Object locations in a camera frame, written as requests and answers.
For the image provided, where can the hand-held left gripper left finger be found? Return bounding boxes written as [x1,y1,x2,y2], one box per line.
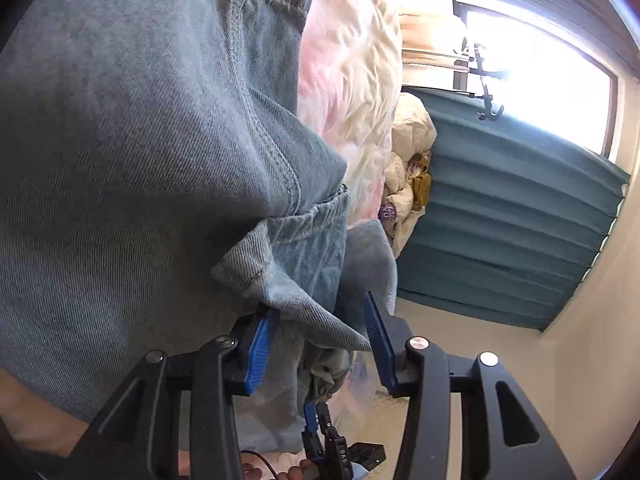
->
[55,305,281,480]

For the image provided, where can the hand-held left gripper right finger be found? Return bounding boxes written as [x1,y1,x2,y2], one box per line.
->
[362,291,581,480]

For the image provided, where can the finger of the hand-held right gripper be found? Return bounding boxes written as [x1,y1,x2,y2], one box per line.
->
[316,402,354,480]
[301,402,324,464]

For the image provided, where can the blue denim jeans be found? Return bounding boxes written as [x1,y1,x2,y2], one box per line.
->
[0,0,399,456]

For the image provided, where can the person's right hand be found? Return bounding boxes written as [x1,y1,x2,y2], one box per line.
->
[241,462,321,480]

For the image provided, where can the white jacket with purple patch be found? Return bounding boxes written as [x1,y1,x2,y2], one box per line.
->
[381,152,434,259]

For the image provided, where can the mustard yellow garment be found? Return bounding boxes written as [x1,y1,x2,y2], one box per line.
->
[410,152,434,209]

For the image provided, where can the wide teal curtain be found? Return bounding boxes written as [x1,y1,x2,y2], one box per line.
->
[397,85,632,332]

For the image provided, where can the cream down jacket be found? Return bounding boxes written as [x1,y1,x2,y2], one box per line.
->
[392,92,439,162]

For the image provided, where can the person's bare leg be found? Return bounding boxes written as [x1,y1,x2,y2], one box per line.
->
[0,367,88,461]

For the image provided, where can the pastel tie-dye duvet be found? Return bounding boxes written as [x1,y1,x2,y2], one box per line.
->
[240,0,412,480]

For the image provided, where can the metal coat rack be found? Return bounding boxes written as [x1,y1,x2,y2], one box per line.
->
[452,35,507,122]

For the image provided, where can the beige hanging garment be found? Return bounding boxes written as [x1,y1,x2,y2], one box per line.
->
[400,7,468,92]

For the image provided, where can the window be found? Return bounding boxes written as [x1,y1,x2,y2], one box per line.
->
[452,0,621,162]

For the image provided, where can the thin black cable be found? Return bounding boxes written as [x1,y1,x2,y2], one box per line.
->
[240,450,282,480]

